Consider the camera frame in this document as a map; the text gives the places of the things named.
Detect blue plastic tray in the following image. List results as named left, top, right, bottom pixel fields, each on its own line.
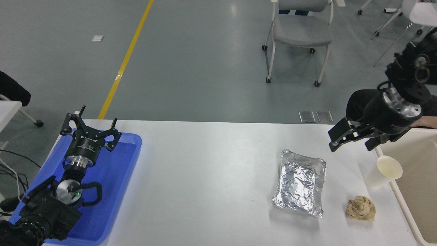
left=9, top=129, right=142, bottom=246

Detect white paper cup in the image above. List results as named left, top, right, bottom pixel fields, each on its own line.
left=364, top=155, right=403, bottom=189

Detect chair leg with caster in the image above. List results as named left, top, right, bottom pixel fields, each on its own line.
left=0, top=95, right=44, bottom=128

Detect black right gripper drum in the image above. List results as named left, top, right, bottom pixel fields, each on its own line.
left=358, top=89, right=419, bottom=135

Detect white cable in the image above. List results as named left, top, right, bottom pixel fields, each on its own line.
left=0, top=159, right=22, bottom=201

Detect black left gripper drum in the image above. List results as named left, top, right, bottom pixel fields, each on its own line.
left=65, top=129, right=104, bottom=161

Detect large pale bin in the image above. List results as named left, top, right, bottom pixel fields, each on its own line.
left=375, top=128, right=437, bottom=246

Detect person beside white table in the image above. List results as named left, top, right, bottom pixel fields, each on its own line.
left=0, top=70, right=31, bottom=107

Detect grey office chair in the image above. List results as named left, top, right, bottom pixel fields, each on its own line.
left=262, top=0, right=342, bottom=87

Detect white office chair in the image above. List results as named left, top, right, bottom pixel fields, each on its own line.
left=371, top=0, right=437, bottom=68

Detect black floor cables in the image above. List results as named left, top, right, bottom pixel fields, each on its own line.
left=0, top=150, right=42, bottom=216

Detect person beside bin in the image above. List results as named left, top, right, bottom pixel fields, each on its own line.
left=346, top=90, right=437, bottom=121

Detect crumpled tan paper ball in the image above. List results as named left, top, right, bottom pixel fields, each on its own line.
left=346, top=195, right=376, bottom=222

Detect seated person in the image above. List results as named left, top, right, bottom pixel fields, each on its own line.
left=278, top=9, right=310, bottom=16

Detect crumpled foil tray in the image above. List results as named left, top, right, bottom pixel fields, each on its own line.
left=272, top=148, right=326, bottom=218

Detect small white table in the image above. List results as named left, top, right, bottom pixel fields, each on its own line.
left=0, top=101, right=23, bottom=134

